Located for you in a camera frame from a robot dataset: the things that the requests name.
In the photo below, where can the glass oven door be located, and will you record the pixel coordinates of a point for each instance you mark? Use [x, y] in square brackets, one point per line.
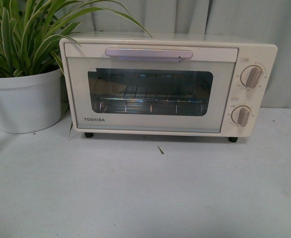
[212, 67]

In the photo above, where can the silver oven door handle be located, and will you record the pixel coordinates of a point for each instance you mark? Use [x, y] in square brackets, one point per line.
[148, 54]

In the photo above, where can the cream Toshiba toaster oven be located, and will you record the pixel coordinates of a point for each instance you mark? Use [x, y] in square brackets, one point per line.
[250, 53]

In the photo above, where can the lower timer knob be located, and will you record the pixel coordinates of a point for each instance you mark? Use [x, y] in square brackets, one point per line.
[241, 115]

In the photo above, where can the upper temperature knob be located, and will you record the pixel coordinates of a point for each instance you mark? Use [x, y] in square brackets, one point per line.
[251, 76]

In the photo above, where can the white plastic flower pot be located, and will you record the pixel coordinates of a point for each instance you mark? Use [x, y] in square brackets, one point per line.
[30, 103]

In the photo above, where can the green striped spider plant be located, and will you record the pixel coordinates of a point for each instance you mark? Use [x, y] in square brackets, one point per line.
[30, 31]

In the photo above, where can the grey fabric backdrop curtain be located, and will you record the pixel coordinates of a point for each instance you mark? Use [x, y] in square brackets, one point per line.
[267, 21]

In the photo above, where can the metal wire oven rack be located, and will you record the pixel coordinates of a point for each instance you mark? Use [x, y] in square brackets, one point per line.
[140, 94]

